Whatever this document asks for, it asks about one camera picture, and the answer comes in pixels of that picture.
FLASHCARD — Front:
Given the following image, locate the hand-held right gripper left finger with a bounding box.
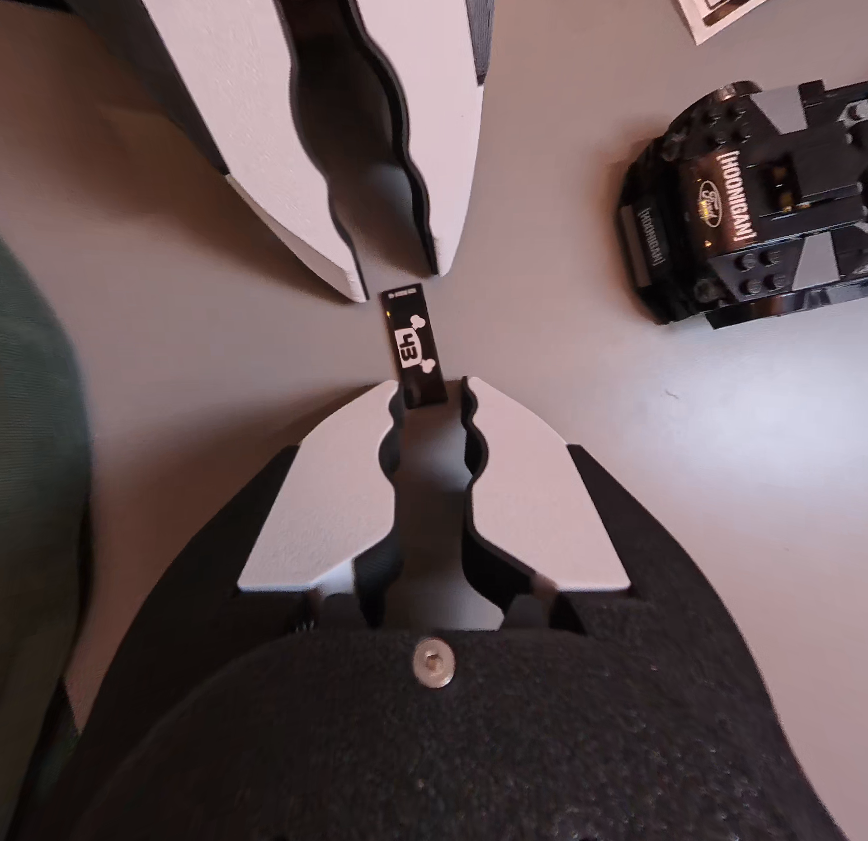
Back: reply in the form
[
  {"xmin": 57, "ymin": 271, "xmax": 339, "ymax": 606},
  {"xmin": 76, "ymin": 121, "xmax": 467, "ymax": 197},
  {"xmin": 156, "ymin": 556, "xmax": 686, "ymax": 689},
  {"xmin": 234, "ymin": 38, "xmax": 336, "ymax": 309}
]
[{"xmin": 237, "ymin": 380, "xmax": 409, "ymax": 628}]

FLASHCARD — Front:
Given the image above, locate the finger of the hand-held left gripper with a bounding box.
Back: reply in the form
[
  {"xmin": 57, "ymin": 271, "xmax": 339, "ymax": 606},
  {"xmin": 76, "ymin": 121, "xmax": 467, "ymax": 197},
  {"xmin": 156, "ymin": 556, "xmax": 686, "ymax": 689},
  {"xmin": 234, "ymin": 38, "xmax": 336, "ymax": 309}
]
[
  {"xmin": 335, "ymin": 0, "xmax": 486, "ymax": 277},
  {"xmin": 129, "ymin": 0, "xmax": 362, "ymax": 304}
]

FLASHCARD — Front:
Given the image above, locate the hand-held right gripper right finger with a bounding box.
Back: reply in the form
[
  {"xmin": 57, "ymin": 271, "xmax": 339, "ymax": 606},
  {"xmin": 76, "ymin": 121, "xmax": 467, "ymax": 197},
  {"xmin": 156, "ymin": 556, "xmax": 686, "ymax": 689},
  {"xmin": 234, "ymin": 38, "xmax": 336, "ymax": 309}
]
[{"xmin": 461, "ymin": 376, "xmax": 636, "ymax": 630}]

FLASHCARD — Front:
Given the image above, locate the black printed lego tile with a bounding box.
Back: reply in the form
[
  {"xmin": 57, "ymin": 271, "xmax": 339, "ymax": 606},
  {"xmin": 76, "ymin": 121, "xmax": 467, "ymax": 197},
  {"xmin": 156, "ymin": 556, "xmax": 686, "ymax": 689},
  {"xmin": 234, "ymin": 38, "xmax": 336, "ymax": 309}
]
[{"xmin": 382, "ymin": 283, "xmax": 448, "ymax": 408}]

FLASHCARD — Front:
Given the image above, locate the white sticker sheet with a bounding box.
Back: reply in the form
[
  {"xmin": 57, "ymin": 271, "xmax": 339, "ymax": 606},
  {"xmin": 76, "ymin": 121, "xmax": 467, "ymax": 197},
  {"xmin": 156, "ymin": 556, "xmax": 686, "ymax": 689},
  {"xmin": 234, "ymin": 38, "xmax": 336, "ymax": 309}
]
[{"xmin": 661, "ymin": 0, "xmax": 811, "ymax": 46}]

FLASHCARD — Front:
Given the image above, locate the black lego car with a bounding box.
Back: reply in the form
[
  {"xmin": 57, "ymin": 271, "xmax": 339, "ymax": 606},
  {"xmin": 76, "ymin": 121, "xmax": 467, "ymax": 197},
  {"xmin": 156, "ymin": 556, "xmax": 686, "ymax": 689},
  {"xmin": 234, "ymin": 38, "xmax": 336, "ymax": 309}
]
[{"xmin": 616, "ymin": 80, "xmax": 868, "ymax": 331}]

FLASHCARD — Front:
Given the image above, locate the green sweatshirt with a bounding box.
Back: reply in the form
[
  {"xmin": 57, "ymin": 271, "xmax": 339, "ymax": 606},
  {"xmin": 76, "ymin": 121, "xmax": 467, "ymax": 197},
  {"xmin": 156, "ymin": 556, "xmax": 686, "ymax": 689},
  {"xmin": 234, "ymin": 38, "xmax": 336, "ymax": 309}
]
[{"xmin": 0, "ymin": 237, "xmax": 94, "ymax": 835}]

